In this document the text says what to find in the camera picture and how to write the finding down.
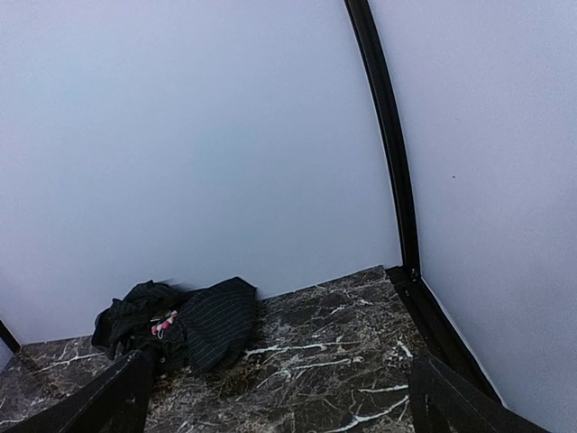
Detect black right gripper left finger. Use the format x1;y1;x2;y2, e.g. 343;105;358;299
7;350;156;432

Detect pink white beaded brooch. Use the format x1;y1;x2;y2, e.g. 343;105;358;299
151;310;178;339

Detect black left corner frame post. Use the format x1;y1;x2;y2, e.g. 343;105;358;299
0;320;21;355

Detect black pinstriped garment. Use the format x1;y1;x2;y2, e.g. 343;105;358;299
91;277;258;376

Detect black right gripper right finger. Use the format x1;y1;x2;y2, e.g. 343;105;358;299
409;356;544;433

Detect black right corner frame post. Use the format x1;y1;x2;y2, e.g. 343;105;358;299
344;1;502;403

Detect black corner frame post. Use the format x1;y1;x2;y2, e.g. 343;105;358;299
344;1;502;403
0;320;21;355

